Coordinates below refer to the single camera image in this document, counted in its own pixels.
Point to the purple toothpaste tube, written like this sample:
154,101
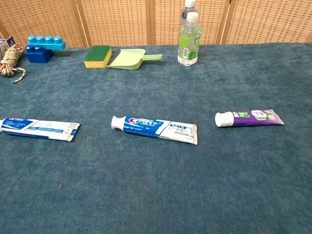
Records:
253,119

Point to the blue Crest toothpaste tube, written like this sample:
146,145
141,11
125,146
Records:
146,125

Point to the crumpled blue white toothpaste tube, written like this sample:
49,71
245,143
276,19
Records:
36,128

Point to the light green dustpan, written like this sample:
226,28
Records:
126,61

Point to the teal table cloth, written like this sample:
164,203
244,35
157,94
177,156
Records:
156,182

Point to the clear bottle green label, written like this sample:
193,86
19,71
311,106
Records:
189,44

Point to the yellow green sponge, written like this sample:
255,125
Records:
96,57

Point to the wicker folding screen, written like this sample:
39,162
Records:
117,22

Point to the clear bottle bluish label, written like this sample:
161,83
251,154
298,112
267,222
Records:
186,11

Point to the long light blue building block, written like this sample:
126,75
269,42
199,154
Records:
46,44

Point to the dark blue building block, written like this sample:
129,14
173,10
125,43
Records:
39,56

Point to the long blue white carton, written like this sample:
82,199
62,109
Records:
6,44

